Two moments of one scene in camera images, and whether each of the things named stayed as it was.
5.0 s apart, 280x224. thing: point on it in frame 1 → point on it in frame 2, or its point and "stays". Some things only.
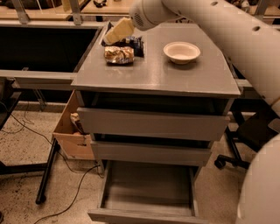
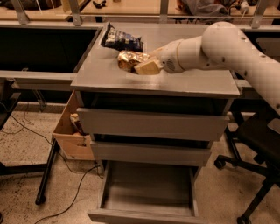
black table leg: (41, 197) stays
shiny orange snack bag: (119, 55) → (127, 59)
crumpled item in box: (78, 124) stays
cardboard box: (74, 143) stays
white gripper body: (142, 16) → (166, 58)
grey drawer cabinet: (159, 96) stays
